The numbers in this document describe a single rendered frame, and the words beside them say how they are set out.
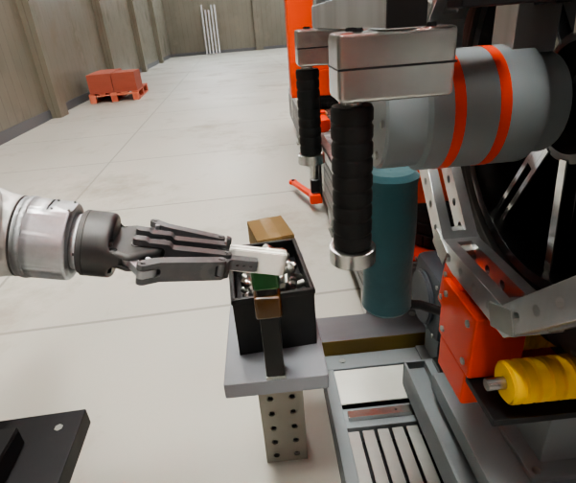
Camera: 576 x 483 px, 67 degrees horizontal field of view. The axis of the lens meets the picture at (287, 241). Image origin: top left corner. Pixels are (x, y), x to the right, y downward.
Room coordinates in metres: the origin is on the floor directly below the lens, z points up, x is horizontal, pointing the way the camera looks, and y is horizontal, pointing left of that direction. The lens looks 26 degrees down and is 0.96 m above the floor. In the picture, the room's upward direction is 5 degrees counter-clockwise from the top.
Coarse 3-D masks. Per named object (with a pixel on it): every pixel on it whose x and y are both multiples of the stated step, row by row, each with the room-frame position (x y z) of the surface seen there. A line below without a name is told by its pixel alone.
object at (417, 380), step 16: (416, 368) 0.85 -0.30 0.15; (432, 368) 0.83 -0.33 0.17; (416, 384) 0.80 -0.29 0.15; (416, 400) 0.75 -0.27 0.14; (432, 400) 0.75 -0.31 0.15; (416, 416) 0.75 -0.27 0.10; (432, 416) 0.70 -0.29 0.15; (432, 432) 0.65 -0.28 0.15; (448, 432) 0.65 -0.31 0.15; (432, 448) 0.64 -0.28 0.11; (448, 448) 0.61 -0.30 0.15; (448, 464) 0.57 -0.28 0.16; (464, 464) 0.58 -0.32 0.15; (448, 480) 0.56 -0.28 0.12; (464, 480) 0.54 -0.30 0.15
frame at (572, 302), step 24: (432, 0) 0.77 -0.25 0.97; (456, 24) 0.78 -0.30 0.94; (456, 168) 0.74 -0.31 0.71; (432, 192) 0.71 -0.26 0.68; (456, 192) 0.71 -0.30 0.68; (432, 216) 0.70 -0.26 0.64; (456, 216) 0.70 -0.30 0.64; (432, 240) 0.68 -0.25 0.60; (456, 240) 0.64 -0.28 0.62; (480, 240) 0.63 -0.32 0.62; (456, 264) 0.59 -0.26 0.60; (480, 264) 0.60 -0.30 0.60; (504, 264) 0.55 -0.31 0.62; (480, 288) 0.51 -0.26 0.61; (504, 288) 0.52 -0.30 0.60; (528, 288) 0.49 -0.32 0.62; (552, 288) 0.37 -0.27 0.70; (504, 312) 0.44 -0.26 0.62; (528, 312) 0.40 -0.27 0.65; (552, 312) 0.36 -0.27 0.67; (504, 336) 0.44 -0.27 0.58
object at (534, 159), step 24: (480, 24) 0.78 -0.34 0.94; (552, 144) 0.58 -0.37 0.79; (480, 168) 0.74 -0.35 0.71; (504, 168) 0.74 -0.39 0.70; (528, 168) 0.62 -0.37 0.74; (552, 168) 0.74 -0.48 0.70; (480, 192) 0.71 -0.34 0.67; (504, 192) 0.71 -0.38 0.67; (528, 192) 0.62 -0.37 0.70; (552, 192) 0.70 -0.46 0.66; (504, 216) 0.66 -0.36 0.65; (528, 216) 0.67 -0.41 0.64; (552, 216) 0.54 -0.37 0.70; (504, 240) 0.62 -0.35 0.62; (528, 240) 0.62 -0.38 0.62; (552, 240) 0.53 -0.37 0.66; (528, 264) 0.55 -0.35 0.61; (552, 264) 0.52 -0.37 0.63
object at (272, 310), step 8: (256, 296) 0.53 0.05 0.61; (264, 296) 0.53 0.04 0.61; (272, 296) 0.53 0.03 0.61; (280, 296) 0.53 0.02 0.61; (256, 304) 0.53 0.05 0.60; (264, 304) 0.53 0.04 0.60; (272, 304) 0.53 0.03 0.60; (280, 304) 0.53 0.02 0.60; (256, 312) 0.53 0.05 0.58; (264, 312) 0.53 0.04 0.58; (272, 312) 0.53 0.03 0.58; (280, 312) 0.53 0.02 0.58
